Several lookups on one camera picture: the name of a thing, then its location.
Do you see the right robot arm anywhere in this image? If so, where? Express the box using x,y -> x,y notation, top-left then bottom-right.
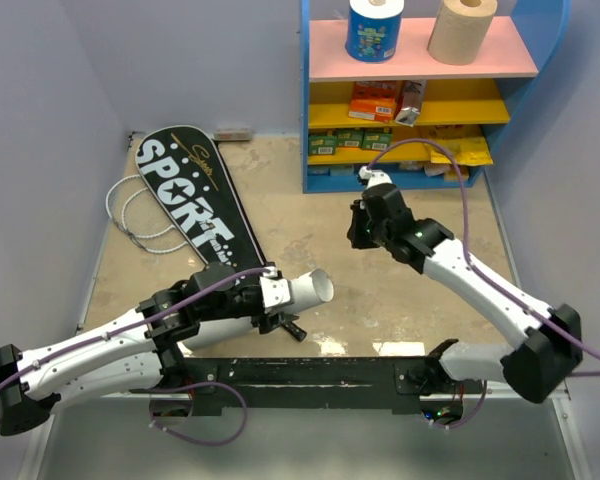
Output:
347,182 -> 583,404

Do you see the black sport racket bag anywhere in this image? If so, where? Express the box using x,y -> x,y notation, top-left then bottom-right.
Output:
135,125 -> 267,271

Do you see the aluminium rail frame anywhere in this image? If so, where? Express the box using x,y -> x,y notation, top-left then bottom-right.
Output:
26,137 -> 593,479

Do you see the green box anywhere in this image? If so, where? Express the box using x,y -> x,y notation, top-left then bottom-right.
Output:
361,127 -> 393,151
308,130 -> 337,156
336,128 -> 364,149

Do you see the brown paper towel roll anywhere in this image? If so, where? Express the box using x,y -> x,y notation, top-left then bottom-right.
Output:
427,0 -> 498,65

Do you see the silver snack bag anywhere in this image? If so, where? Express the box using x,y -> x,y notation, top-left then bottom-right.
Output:
394,80 -> 427,127

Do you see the blue shelf unit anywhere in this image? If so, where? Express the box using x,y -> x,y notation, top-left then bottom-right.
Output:
299,1 -> 571,193

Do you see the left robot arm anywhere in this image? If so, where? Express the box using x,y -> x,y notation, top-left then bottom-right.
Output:
0,263 -> 322,436

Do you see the green box middle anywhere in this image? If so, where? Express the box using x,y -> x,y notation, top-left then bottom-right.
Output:
336,128 -> 364,149

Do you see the yellow snack bag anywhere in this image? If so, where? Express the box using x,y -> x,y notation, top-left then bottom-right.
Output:
419,125 -> 493,166

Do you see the small pink eraser box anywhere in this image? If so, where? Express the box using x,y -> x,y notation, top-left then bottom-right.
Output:
213,128 -> 253,142

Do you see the blue wrapped paper roll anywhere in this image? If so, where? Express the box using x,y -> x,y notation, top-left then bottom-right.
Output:
345,0 -> 405,63

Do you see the orange snack box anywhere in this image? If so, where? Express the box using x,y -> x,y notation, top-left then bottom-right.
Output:
348,81 -> 398,123

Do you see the green box left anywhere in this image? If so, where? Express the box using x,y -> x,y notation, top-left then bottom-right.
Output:
308,130 -> 337,156

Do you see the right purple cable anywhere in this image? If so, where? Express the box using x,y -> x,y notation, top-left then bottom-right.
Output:
364,137 -> 600,431

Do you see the white shuttlecock tube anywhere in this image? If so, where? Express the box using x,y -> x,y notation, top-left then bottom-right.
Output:
181,269 -> 334,351

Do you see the green box right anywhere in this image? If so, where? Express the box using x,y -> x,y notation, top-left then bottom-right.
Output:
361,127 -> 393,151

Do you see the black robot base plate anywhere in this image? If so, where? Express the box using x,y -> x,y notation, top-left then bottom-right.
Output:
156,357 -> 458,415

